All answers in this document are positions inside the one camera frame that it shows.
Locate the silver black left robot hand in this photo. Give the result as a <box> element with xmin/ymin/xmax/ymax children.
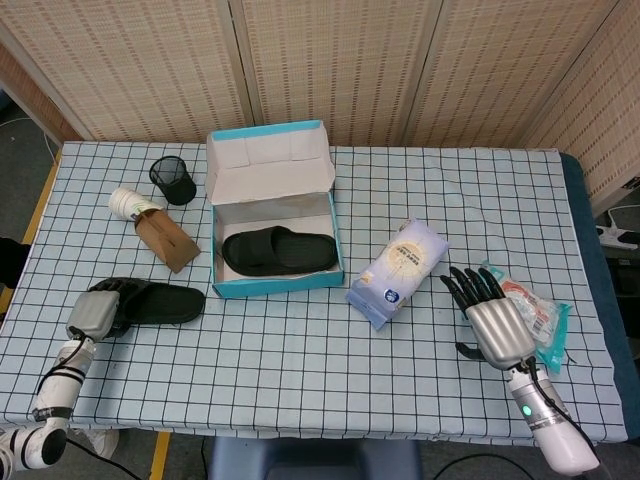
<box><xmin>66</xmin><ymin>279</ymin><xmax>146</xmax><ymax>342</ymax></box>

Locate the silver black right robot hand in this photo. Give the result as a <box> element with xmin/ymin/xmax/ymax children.
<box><xmin>439</xmin><ymin>266</ymin><xmax>537</xmax><ymax>371</ymax></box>

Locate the black rubber slipper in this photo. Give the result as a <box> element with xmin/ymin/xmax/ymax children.
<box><xmin>222</xmin><ymin>226</ymin><xmax>338</xmax><ymax>276</ymax></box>
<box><xmin>87</xmin><ymin>278</ymin><xmax>207</xmax><ymax>341</ymax></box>

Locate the blue cardboard shoe box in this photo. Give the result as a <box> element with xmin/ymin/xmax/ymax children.
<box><xmin>206</xmin><ymin>118</ymin><xmax>346</xmax><ymax>300</ymax></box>

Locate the brown paper takeout box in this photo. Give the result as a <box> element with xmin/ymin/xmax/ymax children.
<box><xmin>132</xmin><ymin>208</ymin><xmax>202</xmax><ymax>275</ymax></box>

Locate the teal plastic snack package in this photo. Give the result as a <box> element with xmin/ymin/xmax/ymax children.
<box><xmin>479</xmin><ymin>259</ymin><xmax>572</xmax><ymax>375</ymax></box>

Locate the black object at edge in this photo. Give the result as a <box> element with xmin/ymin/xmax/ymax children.
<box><xmin>0</xmin><ymin>237</ymin><xmax>32</xmax><ymax>289</ymax></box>

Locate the white paper cup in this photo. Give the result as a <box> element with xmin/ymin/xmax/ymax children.
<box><xmin>108</xmin><ymin>187</ymin><xmax>164</xmax><ymax>221</ymax></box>

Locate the pale purple paper bag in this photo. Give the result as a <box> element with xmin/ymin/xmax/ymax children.
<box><xmin>345</xmin><ymin>217</ymin><xmax>450</xmax><ymax>331</ymax></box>

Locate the black mesh pen holder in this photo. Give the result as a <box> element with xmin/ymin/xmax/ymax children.
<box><xmin>148</xmin><ymin>155</ymin><xmax>197</xmax><ymax>206</ymax></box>

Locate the white blue checkered tablecloth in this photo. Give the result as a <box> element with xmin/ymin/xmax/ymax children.
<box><xmin>0</xmin><ymin>141</ymin><xmax>629</xmax><ymax>449</ymax></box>

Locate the dark blue chair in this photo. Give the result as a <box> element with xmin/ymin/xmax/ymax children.
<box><xmin>207</xmin><ymin>434</ymin><xmax>424</xmax><ymax>480</ymax></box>

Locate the woven bamboo folding screen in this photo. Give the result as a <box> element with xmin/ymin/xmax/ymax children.
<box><xmin>0</xmin><ymin>0</ymin><xmax>640</xmax><ymax>216</ymax></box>

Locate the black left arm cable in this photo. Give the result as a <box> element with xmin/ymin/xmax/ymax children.
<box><xmin>37</xmin><ymin>327</ymin><xmax>111</xmax><ymax>460</ymax></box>

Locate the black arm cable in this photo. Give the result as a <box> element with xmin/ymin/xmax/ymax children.
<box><xmin>37</xmin><ymin>327</ymin><xmax>111</xmax><ymax>460</ymax></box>
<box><xmin>519</xmin><ymin>357</ymin><xmax>601</xmax><ymax>451</ymax></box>

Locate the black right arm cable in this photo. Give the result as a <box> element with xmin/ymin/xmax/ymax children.
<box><xmin>519</xmin><ymin>357</ymin><xmax>601</xmax><ymax>451</ymax></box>

